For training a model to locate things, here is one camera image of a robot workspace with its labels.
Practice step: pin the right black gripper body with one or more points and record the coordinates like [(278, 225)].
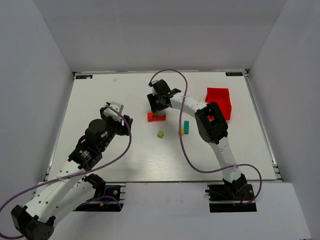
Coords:
[(155, 105)]

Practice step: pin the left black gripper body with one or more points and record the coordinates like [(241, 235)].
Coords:
[(116, 123)]

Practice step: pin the red rectangular wood block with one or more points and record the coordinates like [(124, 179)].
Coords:
[(150, 117)]

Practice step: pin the red arch wood block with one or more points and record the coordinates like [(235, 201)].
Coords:
[(158, 118)]

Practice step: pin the green wood cube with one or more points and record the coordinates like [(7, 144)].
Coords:
[(160, 134)]

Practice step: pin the red plastic bin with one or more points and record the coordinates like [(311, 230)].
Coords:
[(221, 96)]

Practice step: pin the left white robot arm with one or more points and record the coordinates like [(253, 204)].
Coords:
[(76, 182)]

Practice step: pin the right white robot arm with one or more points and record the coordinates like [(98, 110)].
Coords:
[(212, 128)]

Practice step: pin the teal flat wood block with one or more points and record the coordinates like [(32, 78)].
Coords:
[(186, 127)]

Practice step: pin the left blue table sticker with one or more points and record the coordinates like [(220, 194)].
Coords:
[(84, 76)]

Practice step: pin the blue table sticker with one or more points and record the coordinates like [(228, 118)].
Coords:
[(234, 74), (84, 76)]

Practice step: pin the right blue table sticker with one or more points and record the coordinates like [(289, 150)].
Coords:
[(234, 74)]

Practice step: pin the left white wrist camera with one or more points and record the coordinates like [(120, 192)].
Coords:
[(113, 109)]

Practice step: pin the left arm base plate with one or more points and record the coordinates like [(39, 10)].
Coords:
[(112, 201)]

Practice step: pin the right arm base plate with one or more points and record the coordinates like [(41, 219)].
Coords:
[(221, 201)]

